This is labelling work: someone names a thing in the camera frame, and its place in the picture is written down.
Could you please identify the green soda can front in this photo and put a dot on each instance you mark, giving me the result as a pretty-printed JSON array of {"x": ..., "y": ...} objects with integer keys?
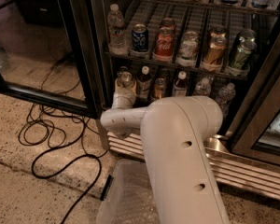
[{"x": 239, "y": 62}]

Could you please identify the brown tea bottle left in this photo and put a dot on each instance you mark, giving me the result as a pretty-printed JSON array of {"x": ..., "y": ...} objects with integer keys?
[{"x": 143, "y": 81}]

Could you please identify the silver can rear bottom shelf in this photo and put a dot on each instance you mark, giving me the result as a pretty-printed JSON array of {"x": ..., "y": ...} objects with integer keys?
[{"x": 121, "y": 70}]

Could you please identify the bubble wrap sheet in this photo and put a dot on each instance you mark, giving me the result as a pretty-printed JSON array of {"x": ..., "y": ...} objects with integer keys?
[{"x": 136, "y": 203}]

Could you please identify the brown tea bottle right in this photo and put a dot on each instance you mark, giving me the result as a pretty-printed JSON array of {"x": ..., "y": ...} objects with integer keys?
[{"x": 180, "y": 86}]

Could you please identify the clear water bottle bottom right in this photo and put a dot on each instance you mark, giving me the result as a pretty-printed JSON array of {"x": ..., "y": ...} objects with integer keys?
[{"x": 224, "y": 97}]

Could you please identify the blue pepsi can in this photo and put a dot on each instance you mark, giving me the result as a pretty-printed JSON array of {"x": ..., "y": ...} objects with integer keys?
[{"x": 139, "y": 46}]

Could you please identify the red coca-cola can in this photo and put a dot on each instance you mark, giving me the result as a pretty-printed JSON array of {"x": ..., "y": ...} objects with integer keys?
[
  {"x": 168, "y": 23},
  {"x": 164, "y": 45}
]

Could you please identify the silver 7up can front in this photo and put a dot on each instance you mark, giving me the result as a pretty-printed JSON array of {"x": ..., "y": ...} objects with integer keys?
[{"x": 126, "y": 80}]

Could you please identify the clear plastic bin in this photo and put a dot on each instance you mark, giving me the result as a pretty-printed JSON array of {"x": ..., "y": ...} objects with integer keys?
[{"x": 114, "y": 188}]

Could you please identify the gold soda can front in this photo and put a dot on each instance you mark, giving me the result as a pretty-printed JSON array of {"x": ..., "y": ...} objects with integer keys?
[{"x": 213, "y": 57}]

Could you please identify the dark can bottom rear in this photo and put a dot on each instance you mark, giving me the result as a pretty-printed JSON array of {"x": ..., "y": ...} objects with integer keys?
[{"x": 163, "y": 73}]

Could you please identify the gold soda can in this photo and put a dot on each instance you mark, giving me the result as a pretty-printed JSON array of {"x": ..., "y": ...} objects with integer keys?
[
  {"x": 213, "y": 57},
  {"x": 217, "y": 31}
]

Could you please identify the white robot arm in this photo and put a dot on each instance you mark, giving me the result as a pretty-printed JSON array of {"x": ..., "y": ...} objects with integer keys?
[{"x": 172, "y": 131}]

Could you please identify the green soda can rear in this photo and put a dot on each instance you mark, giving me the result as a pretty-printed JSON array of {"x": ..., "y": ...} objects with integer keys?
[{"x": 245, "y": 34}]

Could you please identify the gold soda can rear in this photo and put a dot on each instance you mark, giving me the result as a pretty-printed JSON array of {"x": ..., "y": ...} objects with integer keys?
[{"x": 217, "y": 31}]

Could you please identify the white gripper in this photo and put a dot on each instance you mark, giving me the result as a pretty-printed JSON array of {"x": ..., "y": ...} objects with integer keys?
[{"x": 125, "y": 92}]

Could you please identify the dark cabinet behind door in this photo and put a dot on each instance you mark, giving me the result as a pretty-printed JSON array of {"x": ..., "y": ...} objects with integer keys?
[{"x": 40, "y": 12}]

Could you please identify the gold can bottom front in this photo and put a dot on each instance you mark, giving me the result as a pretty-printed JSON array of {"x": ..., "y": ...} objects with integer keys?
[{"x": 159, "y": 89}]

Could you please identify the clear water bottle bottom left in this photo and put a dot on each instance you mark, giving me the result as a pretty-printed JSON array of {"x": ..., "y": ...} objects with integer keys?
[{"x": 203, "y": 87}]

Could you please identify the brown tea bottle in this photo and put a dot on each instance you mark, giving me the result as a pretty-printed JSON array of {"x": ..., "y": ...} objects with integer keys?
[
  {"x": 180, "y": 86},
  {"x": 143, "y": 81}
]

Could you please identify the white green soda can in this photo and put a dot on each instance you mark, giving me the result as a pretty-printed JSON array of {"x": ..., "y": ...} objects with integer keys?
[{"x": 188, "y": 48}]

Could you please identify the red coca-cola can rear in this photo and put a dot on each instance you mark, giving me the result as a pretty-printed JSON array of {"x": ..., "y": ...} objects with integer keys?
[{"x": 168, "y": 23}]

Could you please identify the stainless steel fridge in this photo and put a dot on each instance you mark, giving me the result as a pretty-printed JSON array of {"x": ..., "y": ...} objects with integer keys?
[{"x": 233, "y": 156}]

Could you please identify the clear water bottle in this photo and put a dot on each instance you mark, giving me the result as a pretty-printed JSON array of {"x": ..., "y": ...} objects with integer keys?
[
  {"x": 224, "y": 97},
  {"x": 203, "y": 87}
]

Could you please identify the clear water bottle middle shelf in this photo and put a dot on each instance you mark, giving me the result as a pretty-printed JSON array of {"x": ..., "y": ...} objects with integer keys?
[{"x": 116, "y": 29}]

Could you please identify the red coca-cola can front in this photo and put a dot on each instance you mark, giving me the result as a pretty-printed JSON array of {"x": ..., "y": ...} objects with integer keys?
[{"x": 164, "y": 45}]

